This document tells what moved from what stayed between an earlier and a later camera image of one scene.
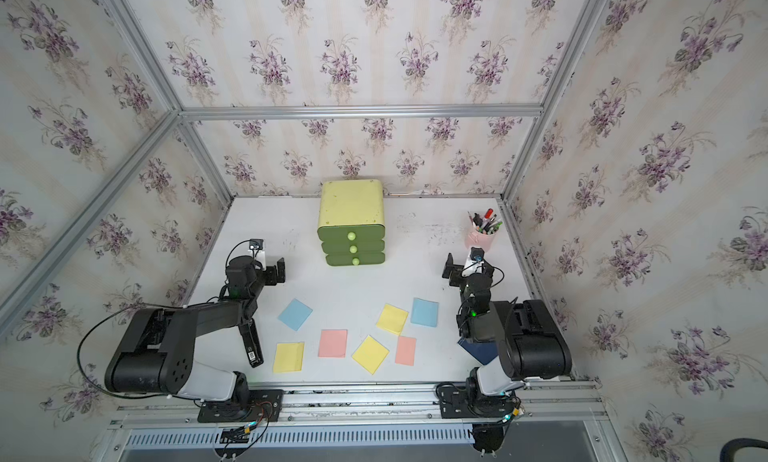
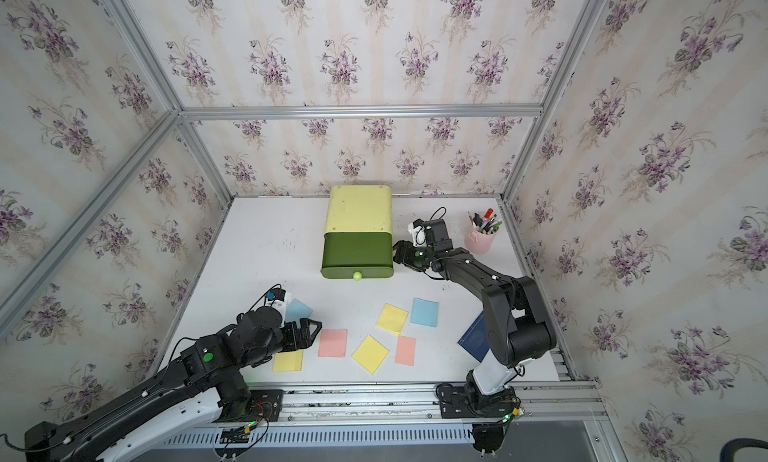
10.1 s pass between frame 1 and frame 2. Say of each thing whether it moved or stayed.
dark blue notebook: stayed
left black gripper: moved
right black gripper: moved
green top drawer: moved
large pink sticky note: stayed
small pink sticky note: stayed
